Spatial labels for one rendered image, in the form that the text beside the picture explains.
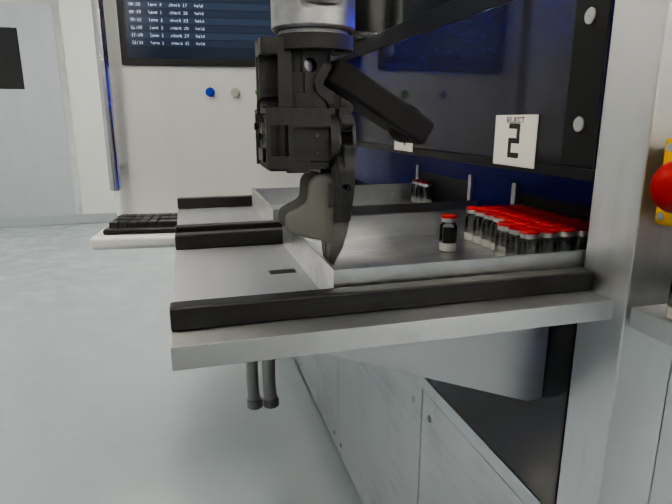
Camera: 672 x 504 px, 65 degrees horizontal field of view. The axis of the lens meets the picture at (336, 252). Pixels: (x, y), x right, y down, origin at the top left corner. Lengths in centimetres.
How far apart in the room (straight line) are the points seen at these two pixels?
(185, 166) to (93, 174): 465
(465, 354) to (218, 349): 29
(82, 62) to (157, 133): 465
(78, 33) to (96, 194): 156
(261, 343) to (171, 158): 102
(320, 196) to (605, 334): 31
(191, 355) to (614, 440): 42
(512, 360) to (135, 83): 109
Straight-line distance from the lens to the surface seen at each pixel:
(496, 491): 83
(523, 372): 65
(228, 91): 139
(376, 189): 111
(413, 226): 77
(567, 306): 53
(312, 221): 50
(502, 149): 70
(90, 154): 602
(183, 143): 140
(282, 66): 49
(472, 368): 61
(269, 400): 170
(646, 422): 63
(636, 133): 54
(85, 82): 601
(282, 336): 42
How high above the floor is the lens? 104
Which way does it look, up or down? 14 degrees down
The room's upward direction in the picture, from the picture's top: straight up
